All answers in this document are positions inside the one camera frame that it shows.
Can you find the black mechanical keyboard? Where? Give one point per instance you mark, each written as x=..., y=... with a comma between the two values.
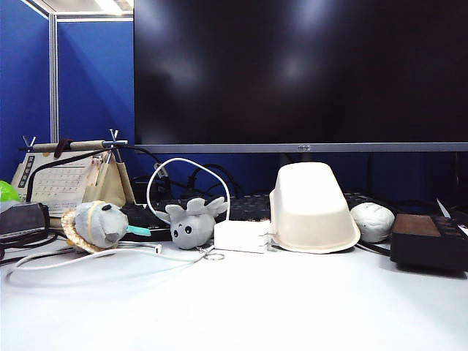
x=248, y=208

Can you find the black computer monitor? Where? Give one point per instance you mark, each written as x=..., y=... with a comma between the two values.
x=300, y=73

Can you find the metal keyring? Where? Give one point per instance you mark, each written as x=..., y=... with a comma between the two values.
x=213, y=256

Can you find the white charger brick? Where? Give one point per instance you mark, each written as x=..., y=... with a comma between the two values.
x=237, y=235

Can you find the white paper slip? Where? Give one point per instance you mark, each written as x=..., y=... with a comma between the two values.
x=443, y=208

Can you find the grey plush with straw hat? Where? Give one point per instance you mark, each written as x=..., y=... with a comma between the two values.
x=97, y=225

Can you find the white round plush ball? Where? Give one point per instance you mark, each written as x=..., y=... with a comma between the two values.
x=373, y=221

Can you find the black box with wooden face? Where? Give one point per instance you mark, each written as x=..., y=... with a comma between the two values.
x=428, y=241

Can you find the bright green round object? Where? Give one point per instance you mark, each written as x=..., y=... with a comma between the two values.
x=7, y=190

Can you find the white paper bowl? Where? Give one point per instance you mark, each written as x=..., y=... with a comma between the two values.
x=311, y=208

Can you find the beige canvas desk calendar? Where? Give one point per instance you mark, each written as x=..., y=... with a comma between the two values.
x=66, y=179

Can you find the aluminium partition post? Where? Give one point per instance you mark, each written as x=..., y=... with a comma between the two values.
x=53, y=80

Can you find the black power adapter brick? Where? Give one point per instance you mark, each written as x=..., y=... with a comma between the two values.
x=22, y=219

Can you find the grey octopus plush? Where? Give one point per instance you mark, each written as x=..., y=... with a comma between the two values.
x=190, y=226

